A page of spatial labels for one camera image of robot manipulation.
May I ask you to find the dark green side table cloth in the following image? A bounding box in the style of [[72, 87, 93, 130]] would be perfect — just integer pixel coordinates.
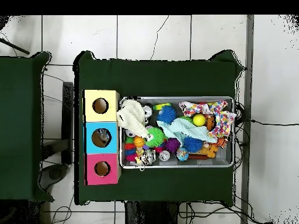
[[0, 51, 53, 202]]

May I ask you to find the clear plastic bottle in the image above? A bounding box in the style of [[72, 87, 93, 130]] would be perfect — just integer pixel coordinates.
[[97, 130, 112, 145]]

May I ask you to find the black upright panel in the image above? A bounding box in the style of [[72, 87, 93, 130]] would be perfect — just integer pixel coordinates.
[[61, 81, 75, 165]]

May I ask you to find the wooden box with three holes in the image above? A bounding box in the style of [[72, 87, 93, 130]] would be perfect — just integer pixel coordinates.
[[83, 89, 121, 186]]

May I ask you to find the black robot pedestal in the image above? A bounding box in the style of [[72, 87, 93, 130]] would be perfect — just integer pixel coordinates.
[[123, 200, 189, 224]]

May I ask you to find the small globe ball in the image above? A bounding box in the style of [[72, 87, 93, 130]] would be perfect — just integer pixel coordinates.
[[176, 148, 190, 162]]

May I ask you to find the green spiky rubber ball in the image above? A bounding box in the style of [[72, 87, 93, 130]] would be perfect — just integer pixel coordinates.
[[144, 127, 167, 148]]

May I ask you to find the shallow wire mesh bin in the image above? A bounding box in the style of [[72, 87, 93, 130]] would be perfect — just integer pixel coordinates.
[[119, 96, 235, 169]]

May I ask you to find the cream knitted cloth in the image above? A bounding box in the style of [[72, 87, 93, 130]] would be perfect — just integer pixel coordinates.
[[116, 99, 151, 139]]

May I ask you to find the small orange basketball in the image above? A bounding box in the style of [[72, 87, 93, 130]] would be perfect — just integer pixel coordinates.
[[133, 135, 145, 148]]

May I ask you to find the polka dot colourful cloth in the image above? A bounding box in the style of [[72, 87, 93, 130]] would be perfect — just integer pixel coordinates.
[[179, 100, 238, 139]]

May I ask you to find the mint green fuzzy cloth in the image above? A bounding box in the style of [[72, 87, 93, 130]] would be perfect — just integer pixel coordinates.
[[157, 117, 218, 144]]

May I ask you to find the yellow smooth ball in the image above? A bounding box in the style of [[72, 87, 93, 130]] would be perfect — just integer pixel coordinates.
[[193, 114, 207, 127]]

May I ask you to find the blue spiky rubber ball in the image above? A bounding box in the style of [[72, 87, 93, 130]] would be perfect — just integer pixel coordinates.
[[158, 106, 178, 124]]

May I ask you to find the crushed silver can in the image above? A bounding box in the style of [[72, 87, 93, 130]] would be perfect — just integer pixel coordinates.
[[140, 148, 158, 165]]

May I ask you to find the grey round floor base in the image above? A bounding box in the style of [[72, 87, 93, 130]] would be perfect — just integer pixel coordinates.
[[46, 164, 68, 184]]

